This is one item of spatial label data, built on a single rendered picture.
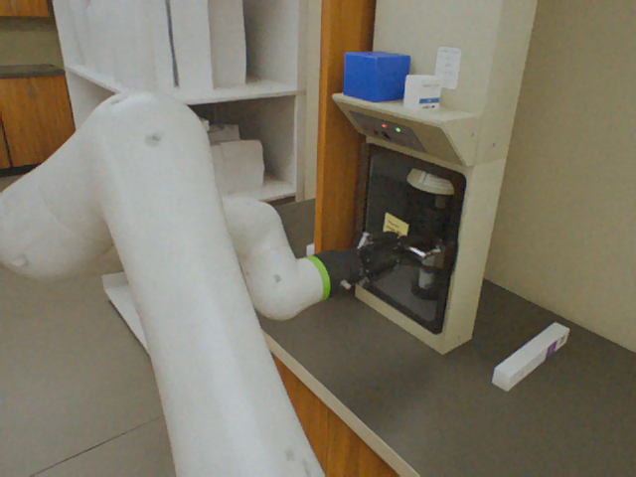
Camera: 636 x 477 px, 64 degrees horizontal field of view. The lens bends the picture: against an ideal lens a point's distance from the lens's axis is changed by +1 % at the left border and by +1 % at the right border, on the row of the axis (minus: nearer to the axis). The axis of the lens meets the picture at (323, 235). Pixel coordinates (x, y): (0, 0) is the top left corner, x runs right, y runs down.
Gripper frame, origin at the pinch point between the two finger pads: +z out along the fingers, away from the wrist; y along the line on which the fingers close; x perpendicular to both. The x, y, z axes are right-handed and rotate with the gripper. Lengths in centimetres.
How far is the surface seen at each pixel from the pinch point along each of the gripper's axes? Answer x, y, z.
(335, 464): -5, -49, -22
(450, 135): -10.9, 28.2, -4.3
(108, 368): 151, -120, -36
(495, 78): -10.9, 37.7, 6.5
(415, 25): 8.7, 45.8, 4.7
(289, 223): 74, -26, 18
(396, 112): 0.9, 30.5, -6.8
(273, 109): 129, 4, 47
